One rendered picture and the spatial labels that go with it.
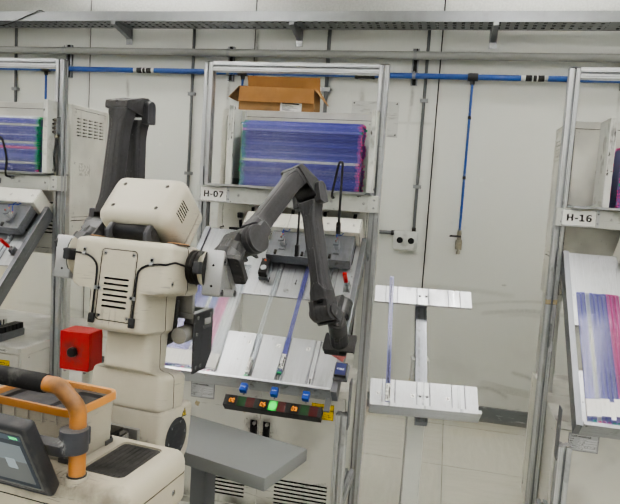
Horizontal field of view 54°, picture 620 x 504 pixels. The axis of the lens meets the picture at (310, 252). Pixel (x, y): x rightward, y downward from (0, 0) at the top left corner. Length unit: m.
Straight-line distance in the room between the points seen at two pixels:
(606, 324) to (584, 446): 0.46
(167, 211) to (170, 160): 2.84
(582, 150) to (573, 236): 0.34
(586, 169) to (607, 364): 0.81
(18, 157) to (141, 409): 1.72
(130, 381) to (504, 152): 2.88
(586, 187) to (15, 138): 2.45
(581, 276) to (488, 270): 1.56
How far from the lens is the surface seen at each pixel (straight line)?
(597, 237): 2.69
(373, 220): 2.52
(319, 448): 2.53
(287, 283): 2.41
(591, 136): 2.69
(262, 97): 2.93
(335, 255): 2.40
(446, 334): 4.03
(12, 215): 2.99
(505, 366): 4.09
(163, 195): 1.58
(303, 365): 2.18
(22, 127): 3.08
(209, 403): 2.61
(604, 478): 2.55
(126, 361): 1.62
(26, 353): 3.03
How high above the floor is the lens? 1.38
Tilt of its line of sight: 6 degrees down
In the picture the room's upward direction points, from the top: 4 degrees clockwise
